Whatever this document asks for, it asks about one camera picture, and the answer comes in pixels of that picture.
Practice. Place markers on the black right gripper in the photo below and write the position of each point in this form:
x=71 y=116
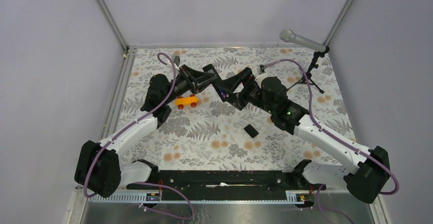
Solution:
x=239 y=99

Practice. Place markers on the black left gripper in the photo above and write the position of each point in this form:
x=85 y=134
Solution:
x=195 y=79

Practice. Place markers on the black remote control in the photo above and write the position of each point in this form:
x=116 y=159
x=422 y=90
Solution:
x=217 y=83

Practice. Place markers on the black remote battery cover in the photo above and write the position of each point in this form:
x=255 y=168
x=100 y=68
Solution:
x=251 y=131

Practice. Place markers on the purple battery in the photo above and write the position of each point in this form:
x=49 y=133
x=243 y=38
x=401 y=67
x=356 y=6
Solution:
x=223 y=94

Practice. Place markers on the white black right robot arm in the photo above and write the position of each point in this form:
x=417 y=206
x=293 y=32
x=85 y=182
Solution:
x=364 y=171

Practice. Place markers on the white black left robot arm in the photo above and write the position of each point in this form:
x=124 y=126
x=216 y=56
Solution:
x=99 y=167

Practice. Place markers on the yellow red toy car block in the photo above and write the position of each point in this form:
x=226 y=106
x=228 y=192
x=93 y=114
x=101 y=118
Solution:
x=182 y=102

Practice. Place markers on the floral patterned table mat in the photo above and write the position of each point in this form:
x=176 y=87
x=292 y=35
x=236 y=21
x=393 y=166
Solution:
x=211 y=136

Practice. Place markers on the grey microphone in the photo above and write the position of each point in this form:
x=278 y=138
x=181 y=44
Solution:
x=290 y=36

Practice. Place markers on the black microphone tripod stand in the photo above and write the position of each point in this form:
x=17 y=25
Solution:
x=313 y=65

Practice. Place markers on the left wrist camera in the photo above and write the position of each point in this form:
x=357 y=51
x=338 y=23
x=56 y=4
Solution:
x=176 y=60

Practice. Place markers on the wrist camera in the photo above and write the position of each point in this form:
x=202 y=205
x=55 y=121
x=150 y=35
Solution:
x=262 y=69
x=176 y=60

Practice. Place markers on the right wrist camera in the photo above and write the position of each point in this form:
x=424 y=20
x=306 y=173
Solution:
x=262 y=69

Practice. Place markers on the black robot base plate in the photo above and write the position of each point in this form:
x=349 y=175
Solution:
x=215 y=181

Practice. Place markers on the white slotted cable duct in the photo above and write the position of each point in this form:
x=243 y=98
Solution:
x=170 y=197

